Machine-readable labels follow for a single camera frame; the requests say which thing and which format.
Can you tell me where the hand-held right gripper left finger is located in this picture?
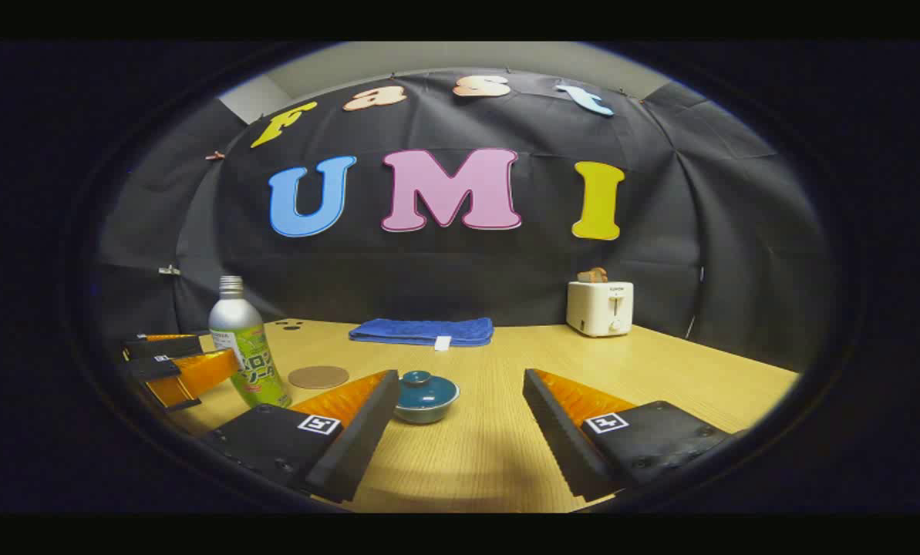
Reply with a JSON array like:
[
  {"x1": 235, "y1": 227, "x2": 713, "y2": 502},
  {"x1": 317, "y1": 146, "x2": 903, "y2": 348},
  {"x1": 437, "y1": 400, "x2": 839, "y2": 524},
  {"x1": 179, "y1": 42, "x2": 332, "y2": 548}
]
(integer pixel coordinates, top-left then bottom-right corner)
[{"x1": 201, "y1": 370, "x2": 401, "y2": 503}]

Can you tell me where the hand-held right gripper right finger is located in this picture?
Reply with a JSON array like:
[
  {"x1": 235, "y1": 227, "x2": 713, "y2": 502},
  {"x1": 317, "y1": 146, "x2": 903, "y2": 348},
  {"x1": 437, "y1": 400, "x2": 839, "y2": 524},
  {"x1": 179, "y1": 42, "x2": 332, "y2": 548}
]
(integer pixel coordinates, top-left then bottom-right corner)
[{"x1": 523, "y1": 368, "x2": 730, "y2": 502}]

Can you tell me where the teal white-lined teacup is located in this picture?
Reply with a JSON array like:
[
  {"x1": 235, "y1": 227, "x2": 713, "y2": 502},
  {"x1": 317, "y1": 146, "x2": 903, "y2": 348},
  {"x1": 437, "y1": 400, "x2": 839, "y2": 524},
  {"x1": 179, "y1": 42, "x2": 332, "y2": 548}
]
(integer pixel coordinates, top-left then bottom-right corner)
[{"x1": 393, "y1": 397, "x2": 457, "y2": 425}]

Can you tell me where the teal teacup lid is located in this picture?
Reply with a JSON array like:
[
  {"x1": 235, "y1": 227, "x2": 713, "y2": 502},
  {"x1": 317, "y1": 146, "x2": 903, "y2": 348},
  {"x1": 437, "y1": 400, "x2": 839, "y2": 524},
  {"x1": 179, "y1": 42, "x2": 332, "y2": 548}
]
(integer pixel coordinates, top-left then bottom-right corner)
[{"x1": 396, "y1": 370, "x2": 460, "y2": 409}]

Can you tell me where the silver green-label water bottle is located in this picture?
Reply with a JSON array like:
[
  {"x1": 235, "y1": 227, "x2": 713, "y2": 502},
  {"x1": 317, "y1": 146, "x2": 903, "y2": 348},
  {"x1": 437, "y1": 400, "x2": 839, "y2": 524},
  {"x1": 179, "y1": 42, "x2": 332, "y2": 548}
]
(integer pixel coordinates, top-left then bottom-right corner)
[{"x1": 208, "y1": 275, "x2": 292, "y2": 409}]

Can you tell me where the round brown cork coaster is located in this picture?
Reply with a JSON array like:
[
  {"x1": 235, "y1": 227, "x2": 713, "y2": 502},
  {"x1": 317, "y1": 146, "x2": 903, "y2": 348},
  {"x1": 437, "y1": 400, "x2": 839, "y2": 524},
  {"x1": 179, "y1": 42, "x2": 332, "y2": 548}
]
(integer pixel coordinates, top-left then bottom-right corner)
[{"x1": 288, "y1": 365, "x2": 350, "y2": 390}]

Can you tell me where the folded blue towel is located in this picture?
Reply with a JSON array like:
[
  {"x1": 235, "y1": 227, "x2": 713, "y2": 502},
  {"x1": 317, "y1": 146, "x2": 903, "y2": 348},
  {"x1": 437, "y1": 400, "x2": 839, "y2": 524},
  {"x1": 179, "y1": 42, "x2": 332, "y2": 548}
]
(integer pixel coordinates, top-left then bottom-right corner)
[{"x1": 349, "y1": 318, "x2": 494, "y2": 352}]

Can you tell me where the white toaster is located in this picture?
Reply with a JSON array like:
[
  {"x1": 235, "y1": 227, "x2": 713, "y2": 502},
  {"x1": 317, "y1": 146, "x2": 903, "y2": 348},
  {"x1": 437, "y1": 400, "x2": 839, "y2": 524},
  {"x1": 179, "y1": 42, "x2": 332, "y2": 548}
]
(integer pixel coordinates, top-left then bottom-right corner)
[{"x1": 566, "y1": 281, "x2": 635, "y2": 338}]

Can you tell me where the black backdrop cloth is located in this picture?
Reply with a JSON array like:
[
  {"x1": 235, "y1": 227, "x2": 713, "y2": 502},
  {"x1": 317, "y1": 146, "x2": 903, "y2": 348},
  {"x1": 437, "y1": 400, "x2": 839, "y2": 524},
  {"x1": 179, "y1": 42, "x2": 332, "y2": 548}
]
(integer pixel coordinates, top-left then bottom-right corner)
[{"x1": 93, "y1": 68, "x2": 834, "y2": 375}]

